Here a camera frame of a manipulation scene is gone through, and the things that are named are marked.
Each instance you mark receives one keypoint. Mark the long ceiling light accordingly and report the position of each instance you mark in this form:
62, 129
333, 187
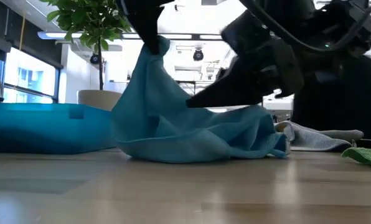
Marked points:
61, 35

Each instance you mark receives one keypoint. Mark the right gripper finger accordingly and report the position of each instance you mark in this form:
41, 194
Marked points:
241, 87

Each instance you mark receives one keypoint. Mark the teal plastic bin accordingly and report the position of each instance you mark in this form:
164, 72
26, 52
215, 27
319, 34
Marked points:
33, 127

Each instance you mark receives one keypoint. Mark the grey microfiber towel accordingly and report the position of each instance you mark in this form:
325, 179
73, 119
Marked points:
310, 140

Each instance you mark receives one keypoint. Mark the green leafy plant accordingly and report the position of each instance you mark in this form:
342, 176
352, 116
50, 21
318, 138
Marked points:
86, 18

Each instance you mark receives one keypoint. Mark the black round hanging camera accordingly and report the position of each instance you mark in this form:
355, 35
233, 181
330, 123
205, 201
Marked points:
94, 59
198, 55

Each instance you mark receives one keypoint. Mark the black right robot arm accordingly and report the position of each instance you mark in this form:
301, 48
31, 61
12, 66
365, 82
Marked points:
338, 93

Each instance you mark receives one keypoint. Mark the blue microfiber towel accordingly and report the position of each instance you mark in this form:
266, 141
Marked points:
173, 130

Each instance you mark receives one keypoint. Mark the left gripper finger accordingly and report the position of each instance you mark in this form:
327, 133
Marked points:
148, 25

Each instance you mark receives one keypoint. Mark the green microfiber towel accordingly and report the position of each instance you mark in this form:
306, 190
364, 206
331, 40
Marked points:
369, 157

